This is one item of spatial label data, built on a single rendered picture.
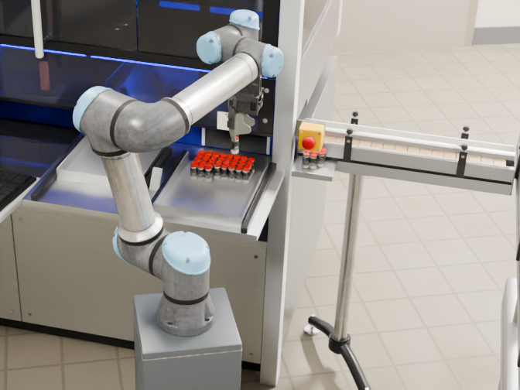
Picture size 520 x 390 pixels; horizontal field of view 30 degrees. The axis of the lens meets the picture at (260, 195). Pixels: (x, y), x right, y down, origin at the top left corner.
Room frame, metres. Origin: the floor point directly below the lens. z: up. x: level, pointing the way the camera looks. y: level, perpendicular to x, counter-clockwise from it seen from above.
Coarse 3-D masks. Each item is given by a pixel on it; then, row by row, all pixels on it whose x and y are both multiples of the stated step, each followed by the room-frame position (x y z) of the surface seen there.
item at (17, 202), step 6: (36, 180) 2.66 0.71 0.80; (30, 186) 2.62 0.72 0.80; (24, 192) 2.58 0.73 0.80; (18, 198) 2.54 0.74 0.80; (12, 204) 2.51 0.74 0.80; (18, 204) 2.53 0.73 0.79; (6, 210) 2.47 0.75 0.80; (12, 210) 2.50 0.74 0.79; (0, 216) 2.44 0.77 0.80; (6, 216) 2.47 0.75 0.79; (0, 222) 2.44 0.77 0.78
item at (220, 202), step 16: (176, 176) 2.57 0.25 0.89; (256, 176) 2.61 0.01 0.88; (176, 192) 2.49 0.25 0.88; (192, 192) 2.50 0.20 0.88; (208, 192) 2.50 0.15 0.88; (224, 192) 2.51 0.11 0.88; (240, 192) 2.51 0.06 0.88; (256, 192) 2.49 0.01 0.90; (160, 208) 2.36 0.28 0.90; (176, 208) 2.35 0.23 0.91; (192, 208) 2.40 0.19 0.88; (208, 208) 2.41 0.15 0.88; (224, 208) 2.41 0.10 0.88; (240, 208) 2.42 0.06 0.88; (224, 224) 2.32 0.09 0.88; (240, 224) 2.31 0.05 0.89
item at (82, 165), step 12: (84, 144) 2.75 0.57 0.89; (72, 156) 2.65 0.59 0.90; (84, 156) 2.69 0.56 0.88; (96, 156) 2.69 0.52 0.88; (144, 156) 2.71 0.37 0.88; (156, 156) 2.65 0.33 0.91; (60, 168) 2.56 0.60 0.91; (72, 168) 2.61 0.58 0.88; (84, 168) 2.61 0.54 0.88; (96, 168) 2.62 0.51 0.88; (144, 168) 2.63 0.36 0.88; (72, 180) 2.53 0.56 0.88; (84, 180) 2.52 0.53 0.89; (96, 180) 2.52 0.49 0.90
